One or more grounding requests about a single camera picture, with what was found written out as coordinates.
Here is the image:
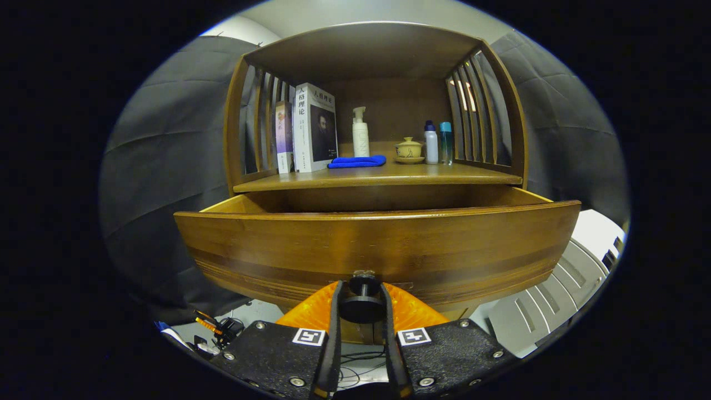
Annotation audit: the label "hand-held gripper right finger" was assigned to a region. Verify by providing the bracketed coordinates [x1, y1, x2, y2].
[379, 282, 520, 400]

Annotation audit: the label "clear blue bottle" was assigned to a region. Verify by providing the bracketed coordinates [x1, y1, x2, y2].
[439, 122, 454, 166]

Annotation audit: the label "white pump bottle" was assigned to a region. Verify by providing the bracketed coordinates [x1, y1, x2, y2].
[352, 107, 370, 158]

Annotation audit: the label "black round drawer knob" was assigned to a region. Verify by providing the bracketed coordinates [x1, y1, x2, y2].
[339, 271, 387, 324]

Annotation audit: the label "white metal drawer unit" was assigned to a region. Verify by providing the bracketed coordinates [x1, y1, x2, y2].
[469, 209, 627, 359]

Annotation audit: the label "brown wooden drawer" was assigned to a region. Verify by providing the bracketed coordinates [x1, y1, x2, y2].
[174, 185, 582, 322]

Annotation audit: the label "white object on floor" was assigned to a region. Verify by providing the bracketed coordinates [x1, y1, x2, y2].
[160, 327, 194, 351]

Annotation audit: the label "white bottle with blue cap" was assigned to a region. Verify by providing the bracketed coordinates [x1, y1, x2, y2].
[424, 121, 439, 165]

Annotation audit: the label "folded blue cloth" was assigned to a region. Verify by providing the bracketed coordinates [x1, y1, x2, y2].
[327, 155, 387, 169]

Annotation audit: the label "brown wooden cabinet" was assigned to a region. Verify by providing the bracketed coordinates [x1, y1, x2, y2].
[224, 21, 528, 345]

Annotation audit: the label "thick white book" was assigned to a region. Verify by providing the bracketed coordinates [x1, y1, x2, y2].
[293, 83, 338, 173]

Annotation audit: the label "thin purple book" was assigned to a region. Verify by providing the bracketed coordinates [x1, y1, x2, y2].
[275, 101, 295, 174]

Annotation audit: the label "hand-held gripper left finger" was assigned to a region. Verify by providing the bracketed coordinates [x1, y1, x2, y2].
[210, 281, 345, 400]

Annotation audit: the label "wooden countertop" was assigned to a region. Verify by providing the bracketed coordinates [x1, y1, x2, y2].
[233, 142, 524, 193]

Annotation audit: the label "beige lidded teacup with saucer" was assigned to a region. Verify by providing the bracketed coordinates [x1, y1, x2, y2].
[394, 137, 425, 165]

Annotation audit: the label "black cables on floor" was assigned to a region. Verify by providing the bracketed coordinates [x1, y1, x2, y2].
[339, 347, 389, 389]

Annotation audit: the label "orange and black device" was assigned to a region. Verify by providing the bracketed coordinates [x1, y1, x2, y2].
[193, 310, 245, 356]

